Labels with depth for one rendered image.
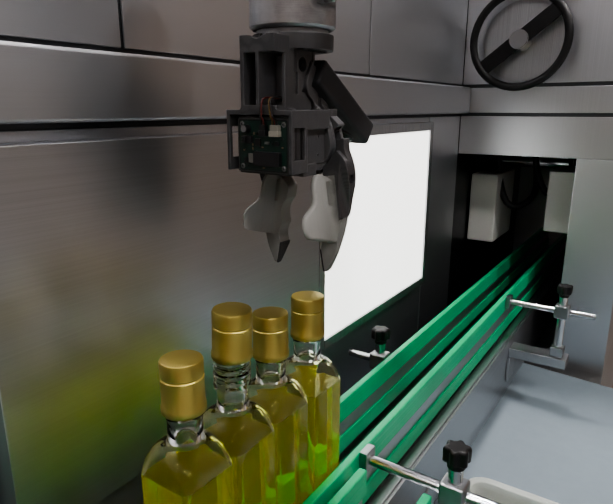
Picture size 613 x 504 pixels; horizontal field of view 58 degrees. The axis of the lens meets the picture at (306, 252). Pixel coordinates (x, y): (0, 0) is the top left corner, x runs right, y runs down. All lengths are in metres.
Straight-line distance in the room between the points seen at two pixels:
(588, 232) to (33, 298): 1.15
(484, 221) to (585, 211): 0.29
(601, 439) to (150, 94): 0.99
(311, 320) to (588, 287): 0.94
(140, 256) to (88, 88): 0.16
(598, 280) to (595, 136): 0.32
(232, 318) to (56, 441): 0.20
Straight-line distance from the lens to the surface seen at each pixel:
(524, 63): 1.37
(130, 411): 0.59
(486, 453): 1.09
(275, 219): 0.55
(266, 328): 0.51
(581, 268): 1.39
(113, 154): 0.52
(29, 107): 0.49
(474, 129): 1.40
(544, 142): 1.36
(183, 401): 0.43
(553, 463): 1.11
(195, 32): 0.64
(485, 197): 1.53
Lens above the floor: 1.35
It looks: 15 degrees down
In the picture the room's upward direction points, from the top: straight up
